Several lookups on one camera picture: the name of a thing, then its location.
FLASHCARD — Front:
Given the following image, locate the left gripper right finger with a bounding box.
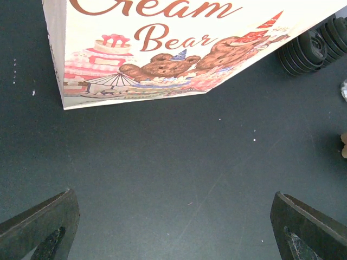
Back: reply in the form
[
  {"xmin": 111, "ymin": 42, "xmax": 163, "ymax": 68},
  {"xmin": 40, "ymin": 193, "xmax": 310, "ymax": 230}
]
[{"xmin": 270, "ymin": 192, "xmax": 346, "ymax": 259}]

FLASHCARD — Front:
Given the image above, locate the cup of wrapped straws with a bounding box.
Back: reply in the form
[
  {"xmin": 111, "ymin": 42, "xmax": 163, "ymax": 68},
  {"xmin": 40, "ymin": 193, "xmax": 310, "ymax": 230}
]
[{"xmin": 340, "ymin": 80, "xmax": 347, "ymax": 101}]

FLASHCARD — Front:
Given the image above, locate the black lid stack right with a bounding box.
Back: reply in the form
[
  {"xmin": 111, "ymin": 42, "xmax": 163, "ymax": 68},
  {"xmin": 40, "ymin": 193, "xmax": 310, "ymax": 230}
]
[{"xmin": 317, "ymin": 17, "xmax": 346, "ymax": 67}]

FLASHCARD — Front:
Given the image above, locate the white printed paper bag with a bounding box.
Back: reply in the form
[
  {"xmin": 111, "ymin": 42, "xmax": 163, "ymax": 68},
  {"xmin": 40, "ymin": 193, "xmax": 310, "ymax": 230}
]
[{"xmin": 42, "ymin": 0, "xmax": 346, "ymax": 110}]

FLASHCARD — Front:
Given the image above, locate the black lid stack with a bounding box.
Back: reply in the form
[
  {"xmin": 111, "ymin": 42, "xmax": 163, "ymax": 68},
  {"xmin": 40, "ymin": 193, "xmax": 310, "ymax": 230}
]
[
  {"xmin": 277, "ymin": 30, "xmax": 327, "ymax": 76},
  {"xmin": 317, "ymin": 17, "xmax": 346, "ymax": 67}
]

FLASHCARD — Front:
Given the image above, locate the black lid stack left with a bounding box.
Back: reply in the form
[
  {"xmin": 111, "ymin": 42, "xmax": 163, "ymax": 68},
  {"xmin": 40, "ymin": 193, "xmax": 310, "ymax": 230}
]
[{"xmin": 277, "ymin": 30, "xmax": 327, "ymax": 76}]

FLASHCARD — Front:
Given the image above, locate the stack of pulp carriers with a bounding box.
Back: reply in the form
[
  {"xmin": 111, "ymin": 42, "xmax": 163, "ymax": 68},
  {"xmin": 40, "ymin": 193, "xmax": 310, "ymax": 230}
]
[{"xmin": 340, "ymin": 133, "xmax": 347, "ymax": 159}]

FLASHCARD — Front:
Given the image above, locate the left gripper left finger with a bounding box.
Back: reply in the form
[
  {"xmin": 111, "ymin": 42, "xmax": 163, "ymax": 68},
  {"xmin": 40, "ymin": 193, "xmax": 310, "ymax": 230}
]
[{"xmin": 1, "ymin": 189, "xmax": 80, "ymax": 259}]

